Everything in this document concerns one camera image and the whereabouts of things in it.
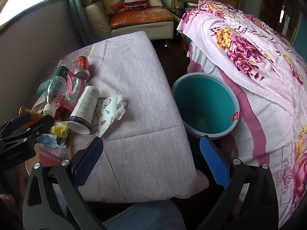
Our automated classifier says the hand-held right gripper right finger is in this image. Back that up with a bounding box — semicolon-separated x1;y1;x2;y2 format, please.
200;135;280;230

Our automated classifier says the cream printed pillow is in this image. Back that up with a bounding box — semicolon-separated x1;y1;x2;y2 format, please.
103;0;127;16

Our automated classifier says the cream leather sofa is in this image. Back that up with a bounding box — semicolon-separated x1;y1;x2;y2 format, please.
80;0;175;46

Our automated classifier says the orange seat cushion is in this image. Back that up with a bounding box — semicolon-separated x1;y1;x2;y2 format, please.
110;7;174;29

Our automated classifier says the blue towel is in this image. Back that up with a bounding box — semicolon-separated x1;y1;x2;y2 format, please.
103;200;187;230

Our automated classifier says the window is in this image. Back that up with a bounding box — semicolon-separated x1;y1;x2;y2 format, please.
0;0;70;27

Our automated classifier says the white cardboard box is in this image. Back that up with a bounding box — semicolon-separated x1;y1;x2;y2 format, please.
32;93;49;113

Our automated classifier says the teal curtain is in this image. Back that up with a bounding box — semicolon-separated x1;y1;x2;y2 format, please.
65;0;87;46

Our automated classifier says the clear plastic bottle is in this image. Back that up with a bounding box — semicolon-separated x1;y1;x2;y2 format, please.
43;60;72;118

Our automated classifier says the dark wooden cabinet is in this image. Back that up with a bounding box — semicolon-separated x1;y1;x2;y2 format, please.
259;0;303;44

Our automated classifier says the teal plastic bin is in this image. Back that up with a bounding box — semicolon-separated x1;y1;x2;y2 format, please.
171;73;240;139

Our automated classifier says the small blue white wrapper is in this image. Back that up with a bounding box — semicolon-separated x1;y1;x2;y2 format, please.
36;134;67;149

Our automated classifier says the yellow crumpled wrapper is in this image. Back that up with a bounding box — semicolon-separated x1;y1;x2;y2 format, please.
50;122;70;138

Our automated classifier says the person's left hand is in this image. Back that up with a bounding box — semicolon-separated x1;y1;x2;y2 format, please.
0;194;15;210

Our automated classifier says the cartoon print face mask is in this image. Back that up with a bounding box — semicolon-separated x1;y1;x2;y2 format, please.
90;94;127;138

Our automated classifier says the blue drink carton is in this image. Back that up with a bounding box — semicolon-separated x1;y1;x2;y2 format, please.
36;80;52;94

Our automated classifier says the white paper cup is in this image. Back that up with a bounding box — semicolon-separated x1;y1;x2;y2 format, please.
66;85;100;135

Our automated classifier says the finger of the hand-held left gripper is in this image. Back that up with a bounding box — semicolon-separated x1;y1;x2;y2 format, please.
0;112;32;137
14;114;54;144

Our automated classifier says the pink snack bag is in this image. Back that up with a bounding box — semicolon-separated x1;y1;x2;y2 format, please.
59;72;88;109

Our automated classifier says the red soda can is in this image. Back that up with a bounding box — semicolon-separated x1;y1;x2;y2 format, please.
73;56;91;82

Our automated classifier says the orange snack packet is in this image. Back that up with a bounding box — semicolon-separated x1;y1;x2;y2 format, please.
19;107;46;128

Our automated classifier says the red paper packet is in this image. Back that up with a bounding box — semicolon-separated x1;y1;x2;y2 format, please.
36;146;70;166

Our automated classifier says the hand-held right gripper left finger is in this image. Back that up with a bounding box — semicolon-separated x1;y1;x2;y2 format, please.
23;136;106;230

